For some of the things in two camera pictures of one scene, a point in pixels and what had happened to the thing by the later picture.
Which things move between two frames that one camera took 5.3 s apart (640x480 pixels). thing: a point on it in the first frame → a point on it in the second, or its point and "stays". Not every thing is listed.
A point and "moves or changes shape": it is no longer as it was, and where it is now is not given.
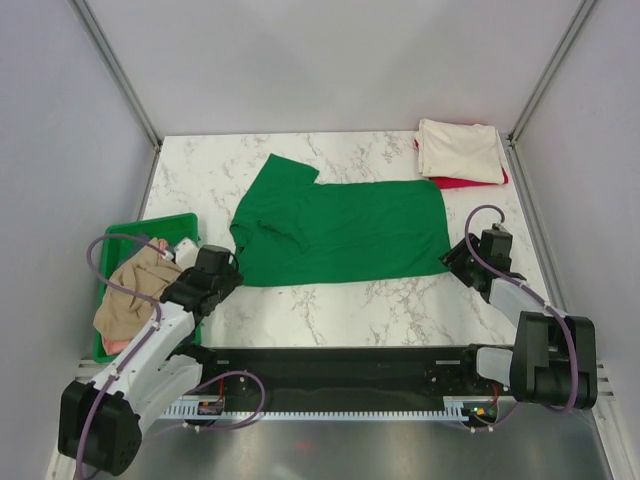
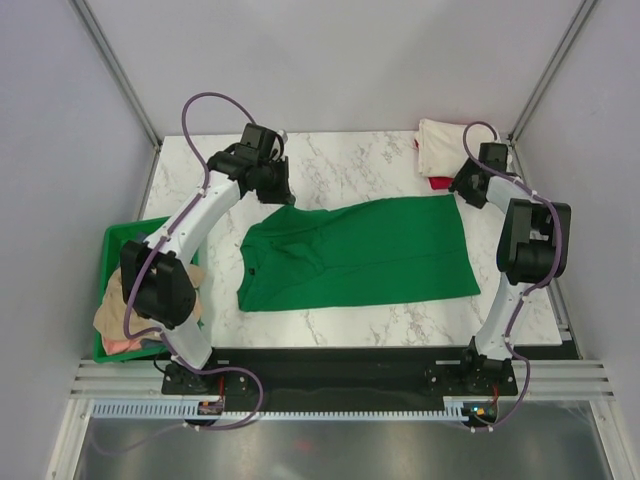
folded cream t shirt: x=457 y=150 stays
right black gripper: x=453 y=258 → x=459 y=184
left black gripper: x=230 y=281 → x=283 y=194
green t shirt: x=290 y=228 moves or changes shape
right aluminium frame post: x=552 y=68 stays
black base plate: x=346 y=377 stays
